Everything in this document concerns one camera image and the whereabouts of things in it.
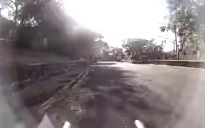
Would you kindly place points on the leafy bush cluster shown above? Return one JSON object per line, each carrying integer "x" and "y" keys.
{"x": 141, "y": 49}

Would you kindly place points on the grey asphalt road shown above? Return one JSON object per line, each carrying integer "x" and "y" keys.
{"x": 140, "y": 90}

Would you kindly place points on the concrete kerb strip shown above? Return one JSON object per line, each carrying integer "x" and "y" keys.
{"x": 61, "y": 89}

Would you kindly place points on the row of trees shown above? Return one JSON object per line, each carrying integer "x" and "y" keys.
{"x": 53, "y": 30}

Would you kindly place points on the robot's own part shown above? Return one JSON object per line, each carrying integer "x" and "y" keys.
{"x": 66, "y": 125}
{"x": 139, "y": 124}

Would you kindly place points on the tree with thin trunk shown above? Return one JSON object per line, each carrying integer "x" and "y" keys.
{"x": 183, "y": 26}

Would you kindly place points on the low roadside wall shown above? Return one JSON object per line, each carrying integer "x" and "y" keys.
{"x": 186, "y": 63}

